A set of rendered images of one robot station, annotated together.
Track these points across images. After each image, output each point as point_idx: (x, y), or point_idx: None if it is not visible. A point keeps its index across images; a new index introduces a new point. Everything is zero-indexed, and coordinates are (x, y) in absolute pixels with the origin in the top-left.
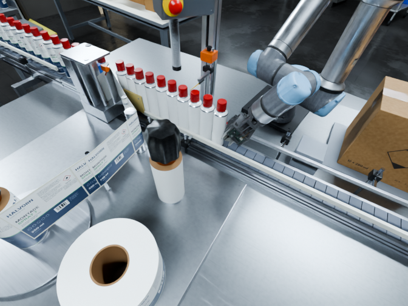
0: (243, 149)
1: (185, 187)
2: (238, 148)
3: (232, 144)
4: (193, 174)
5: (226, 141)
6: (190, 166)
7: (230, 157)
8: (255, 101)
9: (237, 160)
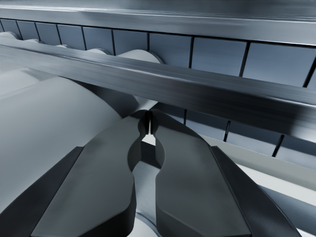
0: (287, 67)
1: (155, 224)
2: (248, 71)
3: (208, 59)
4: (152, 199)
5: (176, 51)
6: (134, 180)
7: (225, 135)
8: None
9: (264, 146)
